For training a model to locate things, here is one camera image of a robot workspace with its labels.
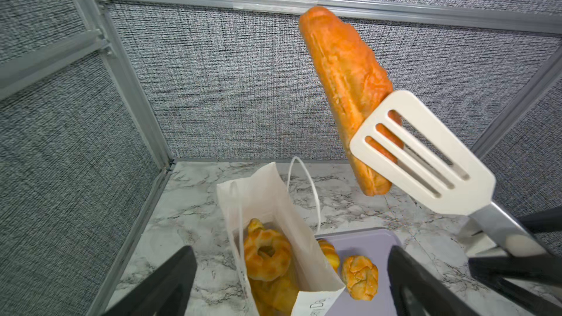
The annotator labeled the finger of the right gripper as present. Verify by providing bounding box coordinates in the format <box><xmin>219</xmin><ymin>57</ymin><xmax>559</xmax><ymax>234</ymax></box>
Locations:
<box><xmin>518</xmin><ymin>206</ymin><xmax>562</xmax><ymax>233</ymax></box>
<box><xmin>468</xmin><ymin>255</ymin><xmax>561</xmax><ymax>315</ymax></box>

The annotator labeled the large croissant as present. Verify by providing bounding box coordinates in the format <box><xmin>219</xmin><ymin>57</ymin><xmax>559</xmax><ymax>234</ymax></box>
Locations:
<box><xmin>250</xmin><ymin>266</ymin><xmax>299</xmax><ymax>315</ymax></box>

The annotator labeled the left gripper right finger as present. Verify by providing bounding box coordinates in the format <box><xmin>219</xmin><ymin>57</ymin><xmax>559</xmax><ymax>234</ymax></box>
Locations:
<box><xmin>387</xmin><ymin>246</ymin><xmax>477</xmax><ymax>315</ymax></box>

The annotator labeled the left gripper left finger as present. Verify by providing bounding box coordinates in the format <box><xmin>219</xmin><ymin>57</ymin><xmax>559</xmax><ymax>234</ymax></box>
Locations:
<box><xmin>105</xmin><ymin>246</ymin><xmax>197</xmax><ymax>315</ymax></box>

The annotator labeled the reddish brown triangular bread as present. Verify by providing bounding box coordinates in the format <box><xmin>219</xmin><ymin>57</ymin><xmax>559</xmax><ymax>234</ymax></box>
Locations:
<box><xmin>299</xmin><ymin>6</ymin><xmax>394</xmax><ymax>196</ymax></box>

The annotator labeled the round flaky bun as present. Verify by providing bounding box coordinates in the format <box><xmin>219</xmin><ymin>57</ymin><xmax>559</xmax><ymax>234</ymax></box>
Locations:
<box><xmin>342</xmin><ymin>255</ymin><xmax>378</xmax><ymax>301</ymax></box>

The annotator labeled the white paper gift bag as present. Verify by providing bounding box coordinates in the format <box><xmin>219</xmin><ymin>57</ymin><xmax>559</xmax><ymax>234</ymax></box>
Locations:
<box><xmin>217</xmin><ymin>162</ymin><xmax>345</xmax><ymax>315</ymax></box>

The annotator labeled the small round croissant top left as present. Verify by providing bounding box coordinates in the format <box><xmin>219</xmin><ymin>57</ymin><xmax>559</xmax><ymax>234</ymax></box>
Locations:
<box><xmin>318</xmin><ymin>239</ymin><xmax>340</xmax><ymax>273</ymax></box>

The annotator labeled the glazed ring donut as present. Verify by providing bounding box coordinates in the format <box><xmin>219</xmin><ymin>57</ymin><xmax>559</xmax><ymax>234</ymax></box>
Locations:
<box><xmin>244</xmin><ymin>218</ymin><xmax>292</xmax><ymax>282</ymax></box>

